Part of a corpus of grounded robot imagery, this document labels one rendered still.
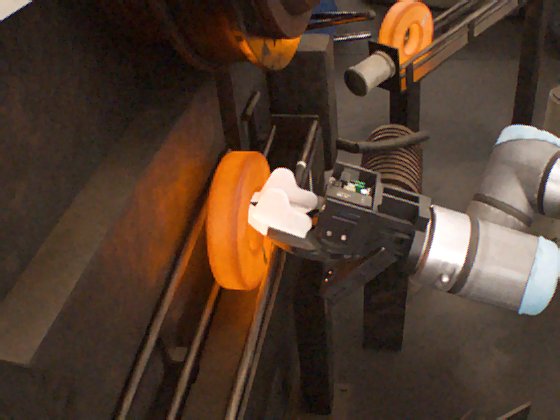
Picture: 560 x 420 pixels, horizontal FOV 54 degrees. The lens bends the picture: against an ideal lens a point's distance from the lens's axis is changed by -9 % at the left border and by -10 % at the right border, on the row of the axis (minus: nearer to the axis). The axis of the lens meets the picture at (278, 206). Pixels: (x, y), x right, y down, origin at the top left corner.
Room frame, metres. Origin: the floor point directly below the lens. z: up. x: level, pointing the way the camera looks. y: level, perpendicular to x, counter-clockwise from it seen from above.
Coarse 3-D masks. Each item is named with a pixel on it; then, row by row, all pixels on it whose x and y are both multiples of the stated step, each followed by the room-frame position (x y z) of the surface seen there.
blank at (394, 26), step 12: (408, 0) 1.12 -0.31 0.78; (396, 12) 1.08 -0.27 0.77; (408, 12) 1.09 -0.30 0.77; (420, 12) 1.12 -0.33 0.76; (384, 24) 1.08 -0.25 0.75; (396, 24) 1.06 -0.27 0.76; (408, 24) 1.09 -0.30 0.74; (420, 24) 1.12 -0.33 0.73; (432, 24) 1.14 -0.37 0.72; (384, 36) 1.07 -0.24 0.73; (396, 36) 1.06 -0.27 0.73; (420, 36) 1.12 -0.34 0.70; (408, 48) 1.12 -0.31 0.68; (420, 48) 1.12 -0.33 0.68
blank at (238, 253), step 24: (240, 168) 0.52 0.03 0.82; (264, 168) 0.58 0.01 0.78; (216, 192) 0.50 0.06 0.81; (240, 192) 0.50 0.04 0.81; (216, 216) 0.48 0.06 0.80; (240, 216) 0.48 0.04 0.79; (216, 240) 0.47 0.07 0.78; (240, 240) 0.47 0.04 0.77; (264, 240) 0.54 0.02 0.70; (216, 264) 0.46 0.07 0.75; (240, 264) 0.46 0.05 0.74; (264, 264) 0.53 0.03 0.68; (240, 288) 0.47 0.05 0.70
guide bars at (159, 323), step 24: (264, 144) 0.76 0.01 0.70; (216, 168) 0.62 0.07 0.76; (192, 240) 0.50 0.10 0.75; (168, 288) 0.43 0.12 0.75; (216, 288) 0.48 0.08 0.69; (168, 336) 0.40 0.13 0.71; (192, 336) 0.42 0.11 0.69; (144, 360) 0.34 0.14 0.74; (168, 360) 0.39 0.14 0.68; (192, 360) 0.39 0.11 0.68; (120, 408) 0.29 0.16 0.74; (168, 408) 0.33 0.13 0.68
